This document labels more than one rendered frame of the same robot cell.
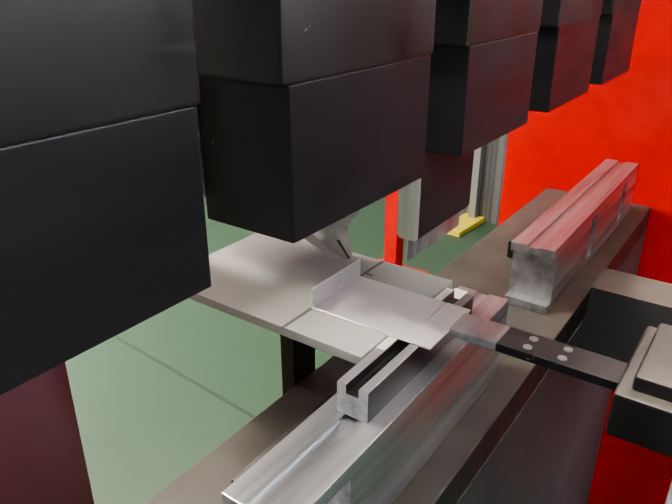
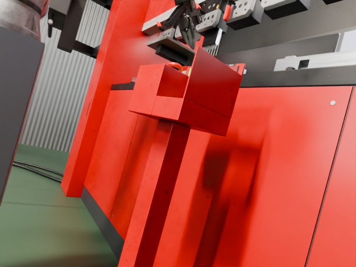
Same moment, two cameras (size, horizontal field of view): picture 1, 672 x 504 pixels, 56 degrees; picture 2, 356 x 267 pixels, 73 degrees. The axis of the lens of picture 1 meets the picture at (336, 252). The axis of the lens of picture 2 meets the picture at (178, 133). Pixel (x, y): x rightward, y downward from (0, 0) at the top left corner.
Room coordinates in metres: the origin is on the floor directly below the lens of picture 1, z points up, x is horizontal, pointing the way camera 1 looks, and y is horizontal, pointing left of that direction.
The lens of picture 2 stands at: (0.16, 1.02, 0.63)
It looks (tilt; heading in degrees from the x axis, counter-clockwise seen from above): 1 degrees up; 290
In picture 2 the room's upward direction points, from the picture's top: 15 degrees clockwise
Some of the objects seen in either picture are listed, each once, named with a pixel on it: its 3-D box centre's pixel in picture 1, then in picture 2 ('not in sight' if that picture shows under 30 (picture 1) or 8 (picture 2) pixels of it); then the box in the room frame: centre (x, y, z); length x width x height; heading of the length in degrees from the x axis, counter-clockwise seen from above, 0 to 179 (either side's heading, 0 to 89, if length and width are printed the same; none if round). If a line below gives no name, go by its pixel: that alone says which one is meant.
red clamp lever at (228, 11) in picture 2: not in sight; (229, 10); (0.43, 0.05, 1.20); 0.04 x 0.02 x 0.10; 55
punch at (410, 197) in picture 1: (436, 192); (211, 40); (0.52, -0.09, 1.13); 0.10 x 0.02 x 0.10; 145
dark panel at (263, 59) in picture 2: not in sight; (240, 80); (0.42, -0.64, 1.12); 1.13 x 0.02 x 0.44; 145
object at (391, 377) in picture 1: (412, 347); not in sight; (0.50, -0.07, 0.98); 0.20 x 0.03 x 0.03; 145
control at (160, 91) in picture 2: not in sight; (184, 88); (0.37, 0.47, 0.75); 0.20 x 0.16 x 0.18; 152
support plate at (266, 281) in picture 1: (304, 283); (180, 53); (0.61, 0.03, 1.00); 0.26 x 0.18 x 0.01; 55
